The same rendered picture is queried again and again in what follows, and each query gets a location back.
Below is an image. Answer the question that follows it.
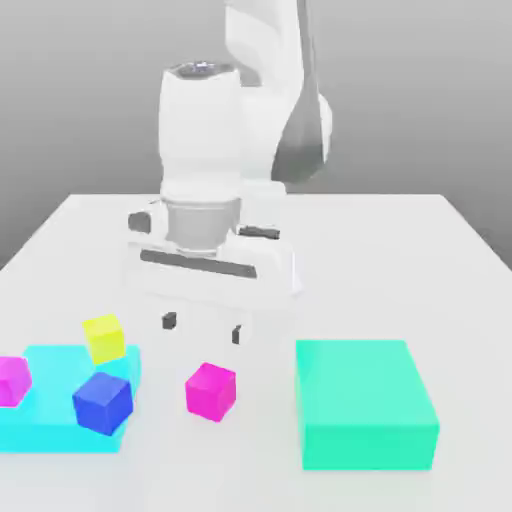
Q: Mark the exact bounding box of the small blue cube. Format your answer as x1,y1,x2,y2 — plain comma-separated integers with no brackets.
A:
71,371,135,438

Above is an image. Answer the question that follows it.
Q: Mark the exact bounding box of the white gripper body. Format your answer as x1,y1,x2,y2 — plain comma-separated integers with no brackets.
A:
122,235,303,312

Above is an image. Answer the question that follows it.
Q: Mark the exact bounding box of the large cyan box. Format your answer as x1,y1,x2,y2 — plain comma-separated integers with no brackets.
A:
0,343,142,455

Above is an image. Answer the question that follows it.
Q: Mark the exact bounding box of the large teal box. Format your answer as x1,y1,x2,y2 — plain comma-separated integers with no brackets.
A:
294,339,442,472

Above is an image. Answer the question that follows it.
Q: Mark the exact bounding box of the small yellow cube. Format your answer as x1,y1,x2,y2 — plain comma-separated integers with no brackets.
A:
81,312,128,366

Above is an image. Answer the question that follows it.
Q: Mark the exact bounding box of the small magenta cube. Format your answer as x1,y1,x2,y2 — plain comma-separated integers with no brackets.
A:
0,355,34,410
184,361,238,424

